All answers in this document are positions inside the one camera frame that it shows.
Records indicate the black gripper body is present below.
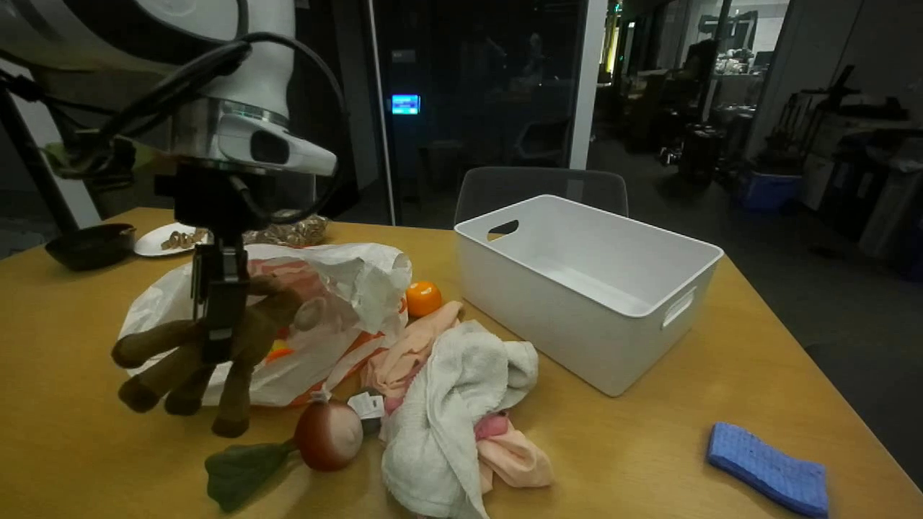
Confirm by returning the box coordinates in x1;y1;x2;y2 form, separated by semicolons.
155;158;287;290

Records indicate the white plastic bag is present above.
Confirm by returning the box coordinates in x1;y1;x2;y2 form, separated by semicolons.
114;241;416;411

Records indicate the brown plush animal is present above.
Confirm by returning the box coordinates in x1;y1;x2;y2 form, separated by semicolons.
111;278;326;438

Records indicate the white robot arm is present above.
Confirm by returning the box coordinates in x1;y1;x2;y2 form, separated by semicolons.
0;0;336;287

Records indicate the clear bag of snacks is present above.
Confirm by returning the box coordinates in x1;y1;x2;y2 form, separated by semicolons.
244;215;329;249

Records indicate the white plate with food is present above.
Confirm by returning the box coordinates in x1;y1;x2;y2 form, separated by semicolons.
133;222;207;261

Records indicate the black bowl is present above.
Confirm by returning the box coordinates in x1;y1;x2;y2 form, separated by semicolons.
47;222;136;272

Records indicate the orange fruit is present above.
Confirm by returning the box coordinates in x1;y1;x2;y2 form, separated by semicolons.
404;279;445;317

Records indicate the white towel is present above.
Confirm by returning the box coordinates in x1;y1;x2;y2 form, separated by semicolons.
380;320;540;519

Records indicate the pink cloth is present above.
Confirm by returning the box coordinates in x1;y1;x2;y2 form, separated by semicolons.
361;301;554;497

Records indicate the white plastic bin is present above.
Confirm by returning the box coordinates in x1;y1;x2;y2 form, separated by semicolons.
452;194;723;395

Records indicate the blue sponge cloth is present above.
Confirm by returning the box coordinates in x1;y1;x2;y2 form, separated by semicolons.
706;422;831;519

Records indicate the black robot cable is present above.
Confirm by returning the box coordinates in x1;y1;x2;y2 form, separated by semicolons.
0;33;361;229

